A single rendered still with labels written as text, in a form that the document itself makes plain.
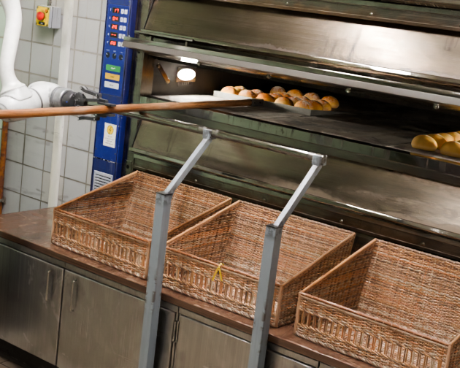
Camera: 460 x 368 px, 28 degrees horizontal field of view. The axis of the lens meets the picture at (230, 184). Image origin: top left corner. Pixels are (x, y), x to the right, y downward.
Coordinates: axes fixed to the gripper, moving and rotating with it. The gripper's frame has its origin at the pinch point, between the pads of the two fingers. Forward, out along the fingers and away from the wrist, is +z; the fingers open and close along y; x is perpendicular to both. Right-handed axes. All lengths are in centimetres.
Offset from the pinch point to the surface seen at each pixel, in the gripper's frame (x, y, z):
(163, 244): 4, 42, 37
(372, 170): -57, 11, 84
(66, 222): -6, 50, -23
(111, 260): -5, 59, 5
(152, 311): 5, 67, 37
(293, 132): -54, 3, 49
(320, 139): -54, 3, 61
